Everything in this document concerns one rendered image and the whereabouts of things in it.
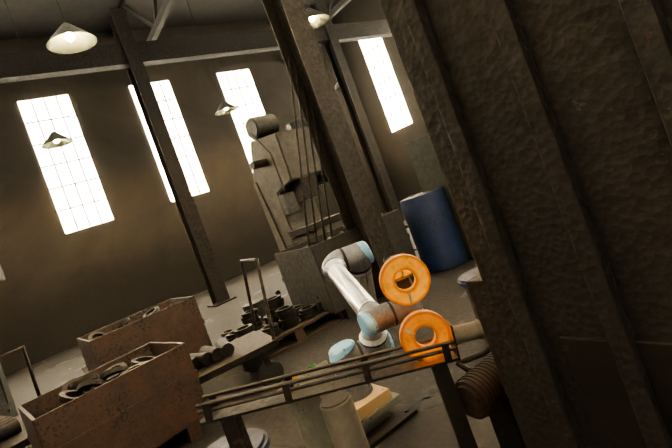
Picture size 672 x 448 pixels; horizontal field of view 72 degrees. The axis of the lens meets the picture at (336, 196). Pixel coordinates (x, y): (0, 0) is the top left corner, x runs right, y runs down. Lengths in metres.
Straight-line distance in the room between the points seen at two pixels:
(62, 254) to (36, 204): 1.33
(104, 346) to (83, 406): 1.64
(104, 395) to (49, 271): 9.71
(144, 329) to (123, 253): 8.20
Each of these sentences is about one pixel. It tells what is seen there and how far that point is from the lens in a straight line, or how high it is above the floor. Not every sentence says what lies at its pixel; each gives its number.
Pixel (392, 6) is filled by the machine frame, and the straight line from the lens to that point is 1.25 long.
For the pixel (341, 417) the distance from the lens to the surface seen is 1.77.
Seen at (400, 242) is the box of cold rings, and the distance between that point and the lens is 5.16.
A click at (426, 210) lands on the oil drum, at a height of 0.70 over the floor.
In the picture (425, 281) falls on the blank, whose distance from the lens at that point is 1.44.
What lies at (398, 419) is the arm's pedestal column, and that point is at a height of 0.02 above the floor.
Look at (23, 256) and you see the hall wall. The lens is 12.92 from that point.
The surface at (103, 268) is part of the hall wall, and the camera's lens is 12.97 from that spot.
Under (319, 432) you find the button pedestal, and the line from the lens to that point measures 1.95.
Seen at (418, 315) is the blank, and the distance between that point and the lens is 1.47.
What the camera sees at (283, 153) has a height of 2.06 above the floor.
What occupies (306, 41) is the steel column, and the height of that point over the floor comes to 2.77.
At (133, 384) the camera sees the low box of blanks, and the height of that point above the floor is 0.53.
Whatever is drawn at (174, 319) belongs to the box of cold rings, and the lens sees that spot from 5.01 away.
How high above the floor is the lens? 1.20
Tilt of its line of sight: level
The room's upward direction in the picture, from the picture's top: 20 degrees counter-clockwise
